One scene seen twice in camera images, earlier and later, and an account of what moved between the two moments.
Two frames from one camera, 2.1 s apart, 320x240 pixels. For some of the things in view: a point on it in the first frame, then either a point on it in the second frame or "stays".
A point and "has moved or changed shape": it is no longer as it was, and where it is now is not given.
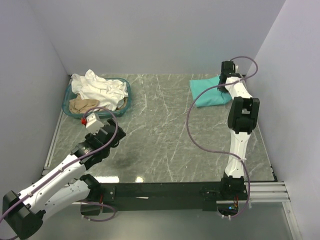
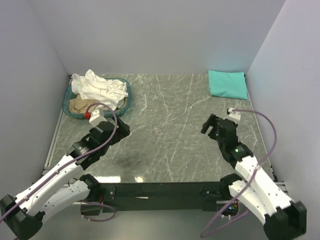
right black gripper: [220, 88] -> [210, 122]
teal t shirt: [213, 96] has moved or changed shape
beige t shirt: [80, 105] stays
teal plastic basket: [68, 95] stays
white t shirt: [110, 94] stays
